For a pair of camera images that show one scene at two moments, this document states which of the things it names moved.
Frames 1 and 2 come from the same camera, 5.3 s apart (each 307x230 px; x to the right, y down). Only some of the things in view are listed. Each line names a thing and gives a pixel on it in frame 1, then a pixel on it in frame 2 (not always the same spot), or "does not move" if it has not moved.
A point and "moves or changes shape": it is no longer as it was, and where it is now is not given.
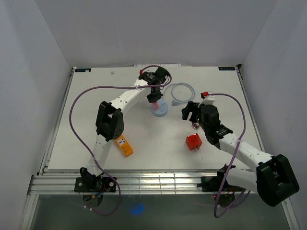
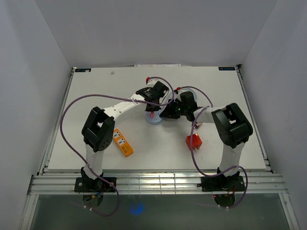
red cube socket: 193,142 does not move
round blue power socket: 163,109 moves or changes shape
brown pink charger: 195,125 does not move
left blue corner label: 83,70 does not move
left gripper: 155,98 -> 156,109
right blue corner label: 227,68 does not move
